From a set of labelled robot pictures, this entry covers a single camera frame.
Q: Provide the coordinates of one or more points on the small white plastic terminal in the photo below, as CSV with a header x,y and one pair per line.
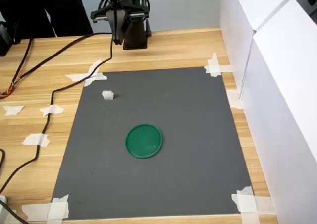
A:
x,y
108,95

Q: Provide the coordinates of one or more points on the round green lid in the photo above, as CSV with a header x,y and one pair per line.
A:
x,y
144,141

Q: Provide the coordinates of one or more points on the white partition panel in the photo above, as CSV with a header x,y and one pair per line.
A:
x,y
284,97
237,16

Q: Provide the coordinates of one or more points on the dark grey mat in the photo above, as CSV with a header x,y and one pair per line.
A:
x,y
153,179

